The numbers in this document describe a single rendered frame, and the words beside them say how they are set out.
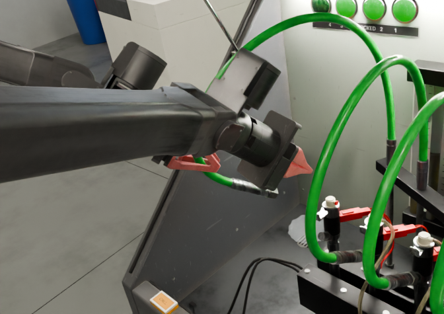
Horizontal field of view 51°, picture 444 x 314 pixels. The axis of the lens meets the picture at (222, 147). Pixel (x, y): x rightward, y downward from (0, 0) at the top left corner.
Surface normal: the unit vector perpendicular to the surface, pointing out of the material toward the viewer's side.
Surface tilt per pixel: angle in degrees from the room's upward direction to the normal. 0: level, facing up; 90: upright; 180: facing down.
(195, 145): 117
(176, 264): 90
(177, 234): 90
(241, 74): 52
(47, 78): 74
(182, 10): 90
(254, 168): 46
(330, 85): 90
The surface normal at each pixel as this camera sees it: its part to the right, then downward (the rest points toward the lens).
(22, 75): 0.01, 0.11
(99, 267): -0.16, -0.86
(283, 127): -0.73, -0.35
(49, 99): 0.44, -0.84
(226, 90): -0.36, -0.07
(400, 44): -0.71, 0.44
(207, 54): 0.54, 0.33
